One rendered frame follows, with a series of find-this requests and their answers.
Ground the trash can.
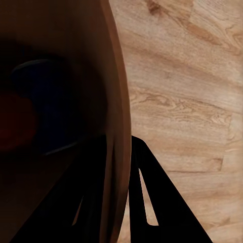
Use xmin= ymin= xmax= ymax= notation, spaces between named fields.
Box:
xmin=0 ymin=0 xmax=132 ymax=243

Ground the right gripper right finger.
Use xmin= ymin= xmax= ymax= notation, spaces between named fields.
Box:
xmin=129 ymin=136 xmax=213 ymax=243

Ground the can of soda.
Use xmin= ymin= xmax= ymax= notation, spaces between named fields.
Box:
xmin=0 ymin=89 xmax=39 ymax=153
xmin=8 ymin=59 xmax=85 ymax=155

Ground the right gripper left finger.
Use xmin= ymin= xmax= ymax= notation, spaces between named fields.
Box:
xmin=9 ymin=135 xmax=107 ymax=243

